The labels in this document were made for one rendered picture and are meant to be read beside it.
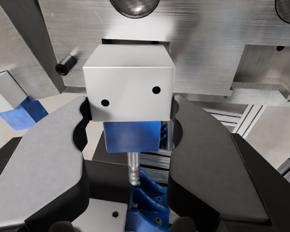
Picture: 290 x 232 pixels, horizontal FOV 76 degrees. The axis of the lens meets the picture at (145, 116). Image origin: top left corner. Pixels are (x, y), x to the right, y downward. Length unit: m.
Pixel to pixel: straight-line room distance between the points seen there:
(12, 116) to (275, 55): 0.30
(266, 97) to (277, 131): 1.32
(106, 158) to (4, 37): 0.27
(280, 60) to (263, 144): 1.50
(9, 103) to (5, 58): 0.05
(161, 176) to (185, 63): 0.38
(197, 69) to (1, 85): 0.21
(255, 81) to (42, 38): 0.23
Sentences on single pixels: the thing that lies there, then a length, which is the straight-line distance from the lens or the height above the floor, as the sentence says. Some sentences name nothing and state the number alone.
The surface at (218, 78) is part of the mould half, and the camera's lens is 0.17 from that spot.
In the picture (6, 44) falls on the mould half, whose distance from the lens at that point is 0.25.
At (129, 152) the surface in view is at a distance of 0.15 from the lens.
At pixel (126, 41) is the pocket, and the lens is 0.18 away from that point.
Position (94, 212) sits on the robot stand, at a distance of 0.32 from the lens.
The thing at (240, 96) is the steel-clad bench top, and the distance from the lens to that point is 0.30.
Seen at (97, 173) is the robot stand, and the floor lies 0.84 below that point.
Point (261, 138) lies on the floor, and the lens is 1.64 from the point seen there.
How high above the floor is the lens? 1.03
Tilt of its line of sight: 50 degrees down
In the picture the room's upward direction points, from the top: 171 degrees counter-clockwise
